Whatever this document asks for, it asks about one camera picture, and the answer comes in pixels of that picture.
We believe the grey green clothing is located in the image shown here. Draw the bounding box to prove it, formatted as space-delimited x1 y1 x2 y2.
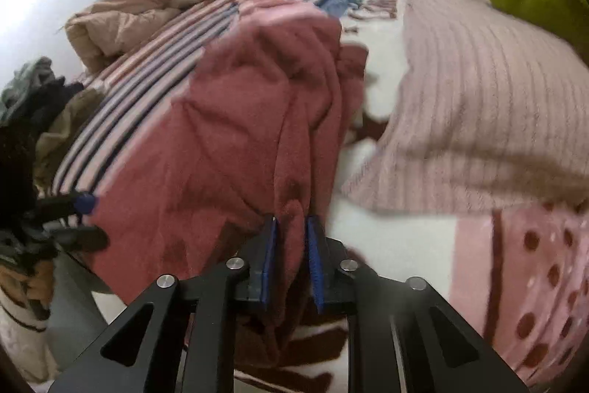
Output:
0 56 57 122

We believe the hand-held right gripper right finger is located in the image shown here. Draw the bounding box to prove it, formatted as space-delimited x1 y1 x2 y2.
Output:
306 215 530 393

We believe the pink garment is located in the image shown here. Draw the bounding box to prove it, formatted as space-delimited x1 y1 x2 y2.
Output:
237 0 328 25

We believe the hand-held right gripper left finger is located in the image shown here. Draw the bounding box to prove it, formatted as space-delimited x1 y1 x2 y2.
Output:
46 214 279 393

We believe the striped fleece blanket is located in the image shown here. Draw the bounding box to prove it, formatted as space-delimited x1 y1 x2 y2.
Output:
52 0 355 197

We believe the beige ribbed comforter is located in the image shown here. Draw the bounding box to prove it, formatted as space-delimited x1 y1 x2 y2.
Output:
64 0 233 74

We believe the dark clothing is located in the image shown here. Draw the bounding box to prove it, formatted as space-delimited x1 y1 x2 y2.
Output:
0 75 86 210

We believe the olive knit sweater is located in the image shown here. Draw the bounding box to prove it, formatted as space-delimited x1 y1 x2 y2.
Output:
34 87 109 191

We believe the person's left forearm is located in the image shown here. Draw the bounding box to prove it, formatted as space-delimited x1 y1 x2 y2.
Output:
0 262 58 382

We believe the pink polka dot cloth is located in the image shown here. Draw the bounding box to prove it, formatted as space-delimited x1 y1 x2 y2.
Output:
448 200 589 387

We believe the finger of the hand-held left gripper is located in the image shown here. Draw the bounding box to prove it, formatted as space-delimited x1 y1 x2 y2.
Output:
43 225 110 252
38 192 98 220

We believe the red fleece garment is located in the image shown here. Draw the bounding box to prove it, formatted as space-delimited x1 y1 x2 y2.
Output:
89 8 369 368

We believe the pink ribbed pillow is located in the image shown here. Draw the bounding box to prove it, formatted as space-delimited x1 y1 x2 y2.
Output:
341 0 589 215

